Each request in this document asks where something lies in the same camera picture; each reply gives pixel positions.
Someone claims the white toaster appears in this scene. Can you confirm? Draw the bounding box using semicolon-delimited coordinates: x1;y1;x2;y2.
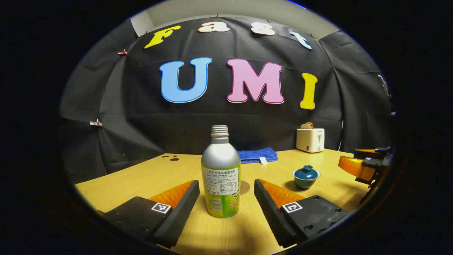
296;128;325;153

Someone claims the black backdrop cloth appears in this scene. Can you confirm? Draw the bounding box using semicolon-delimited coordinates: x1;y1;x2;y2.
58;15;395;185

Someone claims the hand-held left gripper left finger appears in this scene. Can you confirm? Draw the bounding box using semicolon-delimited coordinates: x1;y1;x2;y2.
96;180;201;248

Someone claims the teal teacup lid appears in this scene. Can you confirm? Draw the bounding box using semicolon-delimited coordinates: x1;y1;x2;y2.
297;165;317;177

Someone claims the teal teacup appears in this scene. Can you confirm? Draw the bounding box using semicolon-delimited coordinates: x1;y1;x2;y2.
292;170;321;189

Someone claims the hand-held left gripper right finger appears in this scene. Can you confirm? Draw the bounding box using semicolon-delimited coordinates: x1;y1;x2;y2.
253;179;351;248

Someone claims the silver green water bottle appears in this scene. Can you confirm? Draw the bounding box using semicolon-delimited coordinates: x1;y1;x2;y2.
201;125;242;219

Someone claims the blue towel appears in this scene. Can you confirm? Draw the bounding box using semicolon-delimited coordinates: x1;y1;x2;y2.
237;147;279;164

